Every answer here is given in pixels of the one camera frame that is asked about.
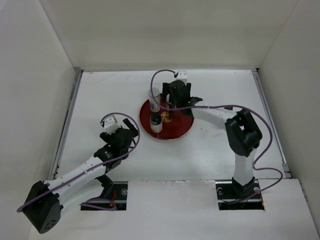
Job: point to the purple lid pepper jar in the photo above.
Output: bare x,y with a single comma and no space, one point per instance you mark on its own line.
171,107

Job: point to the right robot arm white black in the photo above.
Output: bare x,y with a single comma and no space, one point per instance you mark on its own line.
242,131

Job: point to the red round lacquer tray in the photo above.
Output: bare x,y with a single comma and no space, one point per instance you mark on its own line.
173,127

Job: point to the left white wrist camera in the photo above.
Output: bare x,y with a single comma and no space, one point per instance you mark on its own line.
109,124

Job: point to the black cap white bottle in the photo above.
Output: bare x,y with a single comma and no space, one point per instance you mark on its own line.
155,121

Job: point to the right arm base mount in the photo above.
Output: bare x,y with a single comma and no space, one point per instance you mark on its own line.
229,200

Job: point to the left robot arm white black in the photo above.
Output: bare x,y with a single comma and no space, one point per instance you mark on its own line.
48,200

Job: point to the silver lid clear spice bottle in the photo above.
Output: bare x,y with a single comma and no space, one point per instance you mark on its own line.
154,98

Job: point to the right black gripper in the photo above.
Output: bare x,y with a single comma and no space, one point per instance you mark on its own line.
166,89

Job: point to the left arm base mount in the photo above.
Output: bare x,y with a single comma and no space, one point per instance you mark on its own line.
112,198

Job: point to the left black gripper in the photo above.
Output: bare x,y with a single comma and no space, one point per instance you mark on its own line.
108,137

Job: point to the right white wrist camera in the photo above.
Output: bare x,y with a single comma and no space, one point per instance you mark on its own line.
181,75

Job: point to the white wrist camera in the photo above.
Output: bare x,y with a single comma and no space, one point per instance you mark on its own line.
181,75
109,124

